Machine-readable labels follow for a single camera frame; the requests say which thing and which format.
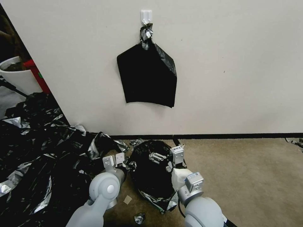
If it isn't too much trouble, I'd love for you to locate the black bag lined trash bin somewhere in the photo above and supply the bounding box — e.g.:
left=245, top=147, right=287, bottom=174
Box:
left=128, top=139, right=189, bottom=215

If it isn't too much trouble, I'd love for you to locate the small crumpled black bag scrap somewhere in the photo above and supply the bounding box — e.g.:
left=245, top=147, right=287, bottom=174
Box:
left=133, top=212, right=147, bottom=225

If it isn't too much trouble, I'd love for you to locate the black hanging trash bag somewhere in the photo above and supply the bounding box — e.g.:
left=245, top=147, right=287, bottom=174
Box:
left=116, top=23, right=178, bottom=108

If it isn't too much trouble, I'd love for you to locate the pile of black trash bags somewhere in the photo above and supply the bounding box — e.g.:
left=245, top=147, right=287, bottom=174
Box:
left=0, top=92, right=130, bottom=227

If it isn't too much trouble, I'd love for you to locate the black baseboard strip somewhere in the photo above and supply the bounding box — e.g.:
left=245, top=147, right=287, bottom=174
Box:
left=109, top=133, right=303, bottom=140

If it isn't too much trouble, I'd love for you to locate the red box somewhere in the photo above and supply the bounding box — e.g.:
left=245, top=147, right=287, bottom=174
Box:
left=23, top=59, right=51, bottom=95

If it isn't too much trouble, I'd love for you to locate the black tripod leg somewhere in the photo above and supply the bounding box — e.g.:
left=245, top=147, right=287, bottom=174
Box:
left=0, top=78, right=29, bottom=98

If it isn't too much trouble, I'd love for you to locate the white round planter pot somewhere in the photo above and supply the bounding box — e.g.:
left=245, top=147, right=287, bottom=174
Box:
left=0, top=56, right=43, bottom=96

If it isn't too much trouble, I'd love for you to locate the dark potted plant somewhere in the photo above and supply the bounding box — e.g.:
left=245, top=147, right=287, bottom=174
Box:
left=0, top=4, right=32, bottom=71

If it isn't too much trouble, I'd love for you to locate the white adhesive wall hook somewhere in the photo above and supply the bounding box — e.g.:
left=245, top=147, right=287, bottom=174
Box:
left=140, top=9, right=153, bottom=25

